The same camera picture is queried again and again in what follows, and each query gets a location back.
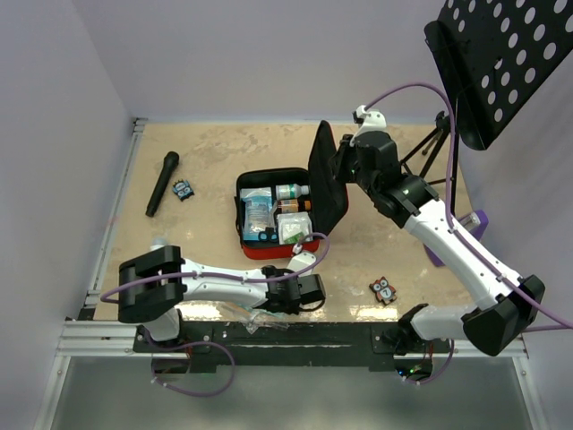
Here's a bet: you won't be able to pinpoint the bandage plasters bag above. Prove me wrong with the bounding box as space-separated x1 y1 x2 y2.
243 309 289 333

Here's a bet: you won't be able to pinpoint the bag with beige gloves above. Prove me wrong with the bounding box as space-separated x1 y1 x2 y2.
222 304 268 334

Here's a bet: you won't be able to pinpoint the green wind oil box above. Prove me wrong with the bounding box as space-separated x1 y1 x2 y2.
281 231 306 245

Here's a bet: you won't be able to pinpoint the black handled scissors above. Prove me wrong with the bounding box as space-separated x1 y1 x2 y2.
258 202 279 244

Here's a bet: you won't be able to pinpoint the white gauze pad packet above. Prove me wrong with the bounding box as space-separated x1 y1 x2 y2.
278 211 312 245

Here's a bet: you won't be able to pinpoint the red medicine kit case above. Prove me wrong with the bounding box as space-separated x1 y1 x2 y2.
235 120 348 260

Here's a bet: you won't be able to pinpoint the amber bottle orange cap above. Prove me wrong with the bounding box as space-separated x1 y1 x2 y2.
278 199 312 213

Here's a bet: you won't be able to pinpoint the white medicine bottle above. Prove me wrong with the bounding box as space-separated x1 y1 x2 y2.
275 184 310 200

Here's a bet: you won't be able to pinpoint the blue mask package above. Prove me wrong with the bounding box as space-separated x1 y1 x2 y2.
240 187 275 241

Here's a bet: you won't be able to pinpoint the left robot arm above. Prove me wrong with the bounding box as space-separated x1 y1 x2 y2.
117 245 326 351

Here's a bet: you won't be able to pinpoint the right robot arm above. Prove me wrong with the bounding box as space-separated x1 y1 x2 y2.
330 105 545 357

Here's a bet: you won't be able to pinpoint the brown owl toy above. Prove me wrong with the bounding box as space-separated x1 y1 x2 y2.
369 277 397 305

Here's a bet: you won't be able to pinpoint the purple box device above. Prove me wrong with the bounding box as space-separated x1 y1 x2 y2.
423 210 489 267

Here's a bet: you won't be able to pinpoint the blue owl toy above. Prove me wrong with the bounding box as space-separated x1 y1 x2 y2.
172 179 194 202

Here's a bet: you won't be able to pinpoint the black music stand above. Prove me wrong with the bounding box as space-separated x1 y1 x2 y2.
400 0 573 220

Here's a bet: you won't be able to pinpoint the black microphone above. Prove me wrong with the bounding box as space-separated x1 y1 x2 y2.
145 151 180 218

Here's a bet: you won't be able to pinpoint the aluminium left rail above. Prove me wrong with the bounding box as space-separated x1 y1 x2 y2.
78 117 148 321

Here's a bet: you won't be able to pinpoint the aluminium rail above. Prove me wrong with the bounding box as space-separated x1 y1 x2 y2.
78 117 148 321
56 321 529 358

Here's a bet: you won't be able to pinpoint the aluminium front rail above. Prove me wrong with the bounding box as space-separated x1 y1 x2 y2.
56 321 529 358

